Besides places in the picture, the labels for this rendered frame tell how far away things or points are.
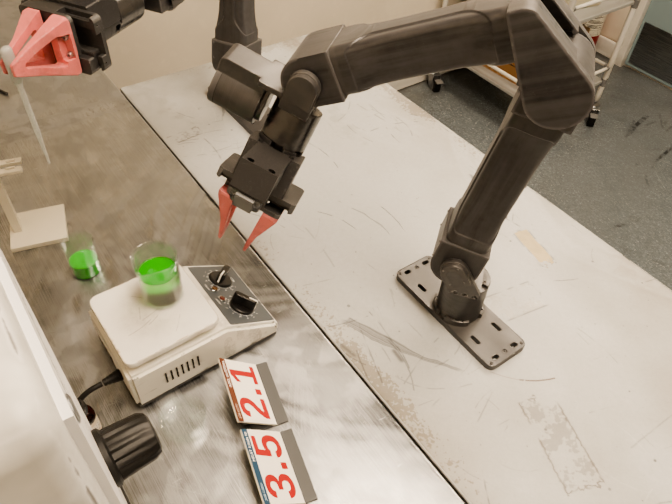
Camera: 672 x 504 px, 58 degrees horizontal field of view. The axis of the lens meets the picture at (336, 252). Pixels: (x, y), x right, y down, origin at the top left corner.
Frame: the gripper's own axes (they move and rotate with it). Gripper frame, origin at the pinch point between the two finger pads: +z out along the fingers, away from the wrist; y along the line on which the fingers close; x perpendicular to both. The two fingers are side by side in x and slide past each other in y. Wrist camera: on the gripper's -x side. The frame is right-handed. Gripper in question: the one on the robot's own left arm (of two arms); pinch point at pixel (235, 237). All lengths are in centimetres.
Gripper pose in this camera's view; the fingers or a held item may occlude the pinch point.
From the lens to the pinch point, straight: 79.7
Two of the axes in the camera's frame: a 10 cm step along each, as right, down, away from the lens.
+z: -4.6, 7.9, 4.1
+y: 8.8, 4.7, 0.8
